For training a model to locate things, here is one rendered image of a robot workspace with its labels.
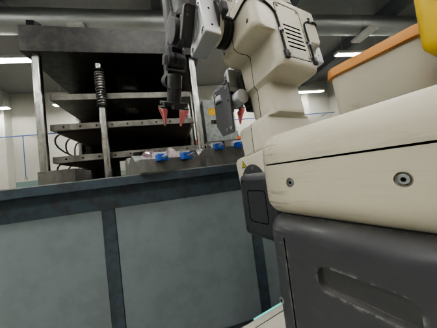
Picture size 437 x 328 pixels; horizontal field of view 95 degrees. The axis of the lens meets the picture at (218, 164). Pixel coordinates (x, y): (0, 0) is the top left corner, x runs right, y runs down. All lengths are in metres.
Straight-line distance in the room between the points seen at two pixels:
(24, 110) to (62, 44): 7.67
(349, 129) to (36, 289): 1.11
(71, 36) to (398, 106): 2.06
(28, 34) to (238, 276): 2.14
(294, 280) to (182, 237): 0.68
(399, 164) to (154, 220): 0.85
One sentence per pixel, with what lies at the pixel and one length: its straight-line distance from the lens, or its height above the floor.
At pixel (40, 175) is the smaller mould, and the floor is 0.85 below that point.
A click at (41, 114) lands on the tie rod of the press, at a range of 1.98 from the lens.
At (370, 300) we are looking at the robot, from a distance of 0.30.
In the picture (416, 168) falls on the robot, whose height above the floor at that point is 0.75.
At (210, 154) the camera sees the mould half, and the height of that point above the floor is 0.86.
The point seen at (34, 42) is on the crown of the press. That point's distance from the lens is 2.16.
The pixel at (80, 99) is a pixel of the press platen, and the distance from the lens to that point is 2.03.
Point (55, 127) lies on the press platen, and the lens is 1.99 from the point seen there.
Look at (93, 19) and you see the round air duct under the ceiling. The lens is 4.81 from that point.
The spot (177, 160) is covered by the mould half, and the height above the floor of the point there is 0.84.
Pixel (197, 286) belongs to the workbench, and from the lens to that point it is 1.04.
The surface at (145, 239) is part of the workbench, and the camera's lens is 0.96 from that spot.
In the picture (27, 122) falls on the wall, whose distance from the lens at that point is 9.51.
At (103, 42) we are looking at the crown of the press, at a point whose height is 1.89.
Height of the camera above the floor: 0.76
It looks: 3 degrees up
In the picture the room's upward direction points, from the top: 7 degrees counter-clockwise
